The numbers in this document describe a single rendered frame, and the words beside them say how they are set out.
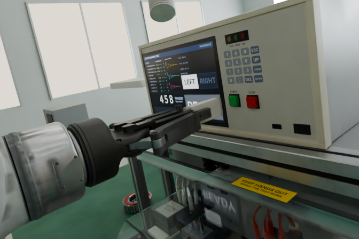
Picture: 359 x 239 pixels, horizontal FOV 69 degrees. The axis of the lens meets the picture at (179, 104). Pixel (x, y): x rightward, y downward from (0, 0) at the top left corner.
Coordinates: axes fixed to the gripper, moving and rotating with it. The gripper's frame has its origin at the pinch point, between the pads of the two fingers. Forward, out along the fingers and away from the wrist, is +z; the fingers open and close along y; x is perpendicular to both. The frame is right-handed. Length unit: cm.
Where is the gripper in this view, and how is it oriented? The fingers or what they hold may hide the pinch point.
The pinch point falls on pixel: (203, 111)
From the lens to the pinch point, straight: 41.7
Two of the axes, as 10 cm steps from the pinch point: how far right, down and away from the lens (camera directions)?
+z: 7.7, -2.4, 5.9
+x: -1.8, -9.7, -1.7
